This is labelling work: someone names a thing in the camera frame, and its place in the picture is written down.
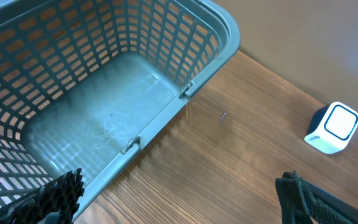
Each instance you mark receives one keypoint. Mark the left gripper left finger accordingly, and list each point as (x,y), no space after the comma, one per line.
(54,202)

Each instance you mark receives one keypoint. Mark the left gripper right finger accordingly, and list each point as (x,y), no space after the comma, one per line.
(302,202)

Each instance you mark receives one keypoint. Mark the white barcode scanner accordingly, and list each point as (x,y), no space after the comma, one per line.
(331,128)

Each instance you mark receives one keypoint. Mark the grey plastic mesh basket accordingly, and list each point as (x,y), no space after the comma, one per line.
(89,83)

